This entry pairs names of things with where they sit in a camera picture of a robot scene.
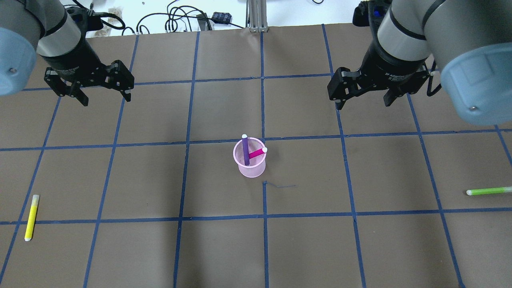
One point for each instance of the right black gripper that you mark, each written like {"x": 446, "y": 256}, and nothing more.
{"x": 390, "y": 65}

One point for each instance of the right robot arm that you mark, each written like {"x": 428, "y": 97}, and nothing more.
{"x": 470, "y": 41}

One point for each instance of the yellow pen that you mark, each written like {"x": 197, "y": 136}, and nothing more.
{"x": 32, "y": 218}

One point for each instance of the purple pen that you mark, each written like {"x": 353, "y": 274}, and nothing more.
{"x": 245, "y": 149}

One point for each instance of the pink pen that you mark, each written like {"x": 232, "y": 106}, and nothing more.
{"x": 258, "y": 152}

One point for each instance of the pink plastic cup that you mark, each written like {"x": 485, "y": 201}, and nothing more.
{"x": 257, "y": 165}

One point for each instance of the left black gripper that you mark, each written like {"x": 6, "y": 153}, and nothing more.
{"x": 73, "y": 60}

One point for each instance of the aluminium frame post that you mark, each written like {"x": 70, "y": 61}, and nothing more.
{"x": 256, "y": 15}

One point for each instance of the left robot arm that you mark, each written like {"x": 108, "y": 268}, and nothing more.
{"x": 58, "y": 35}

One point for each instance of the green pen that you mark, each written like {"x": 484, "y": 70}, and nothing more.
{"x": 489, "y": 191}

